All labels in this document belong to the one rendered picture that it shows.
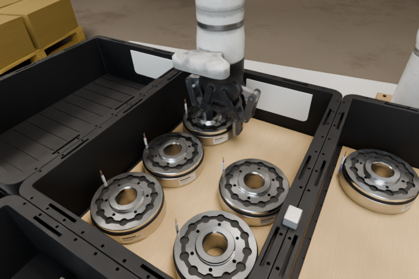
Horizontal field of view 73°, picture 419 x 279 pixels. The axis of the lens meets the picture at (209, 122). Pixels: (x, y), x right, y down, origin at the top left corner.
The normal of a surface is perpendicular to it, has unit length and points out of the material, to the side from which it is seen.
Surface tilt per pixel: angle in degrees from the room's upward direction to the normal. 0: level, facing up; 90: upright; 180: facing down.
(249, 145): 0
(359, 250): 0
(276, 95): 90
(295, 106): 90
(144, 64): 90
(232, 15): 90
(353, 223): 0
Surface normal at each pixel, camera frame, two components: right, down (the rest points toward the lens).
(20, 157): -0.04, -0.79
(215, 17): -0.18, 0.62
